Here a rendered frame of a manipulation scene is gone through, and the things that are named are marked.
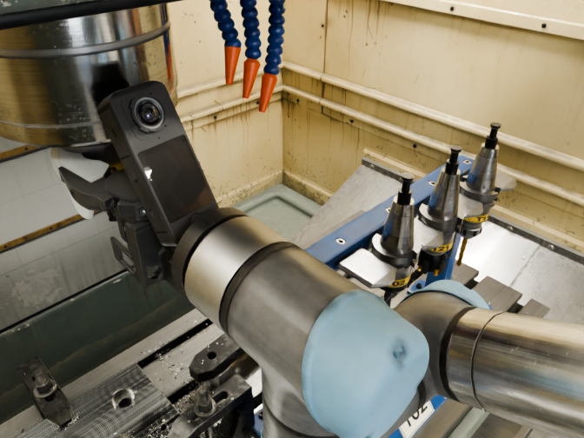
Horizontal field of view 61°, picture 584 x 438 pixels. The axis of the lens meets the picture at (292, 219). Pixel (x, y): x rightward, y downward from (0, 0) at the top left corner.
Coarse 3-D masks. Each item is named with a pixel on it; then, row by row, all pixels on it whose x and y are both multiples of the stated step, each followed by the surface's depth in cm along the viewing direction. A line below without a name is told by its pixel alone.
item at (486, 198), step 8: (464, 176) 80; (464, 184) 78; (496, 184) 78; (464, 192) 77; (472, 192) 76; (480, 192) 76; (488, 192) 76; (496, 192) 76; (480, 200) 76; (488, 200) 76; (496, 200) 78; (488, 208) 77
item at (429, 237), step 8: (416, 224) 70; (424, 224) 70; (416, 232) 69; (424, 232) 69; (432, 232) 69; (440, 232) 69; (424, 240) 67; (432, 240) 67; (440, 240) 68; (424, 248) 66; (432, 248) 67
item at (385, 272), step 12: (360, 252) 65; (336, 264) 63; (348, 264) 63; (360, 264) 63; (372, 264) 63; (384, 264) 63; (360, 276) 61; (372, 276) 61; (384, 276) 61; (372, 288) 60
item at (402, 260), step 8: (376, 240) 66; (416, 240) 66; (376, 248) 64; (416, 248) 64; (384, 256) 63; (392, 256) 63; (400, 256) 63; (408, 256) 64; (416, 256) 64; (392, 264) 64; (400, 264) 64; (408, 264) 65; (416, 264) 65; (400, 272) 64
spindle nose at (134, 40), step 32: (0, 32) 32; (32, 32) 32; (64, 32) 32; (96, 32) 33; (128, 32) 35; (160, 32) 38; (0, 64) 33; (32, 64) 33; (64, 64) 33; (96, 64) 34; (128, 64) 36; (160, 64) 38; (0, 96) 35; (32, 96) 34; (64, 96) 35; (96, 96) 35; (0, 128) 37; (32, 128) 36; (64, 128) 36; (96, 128) 37
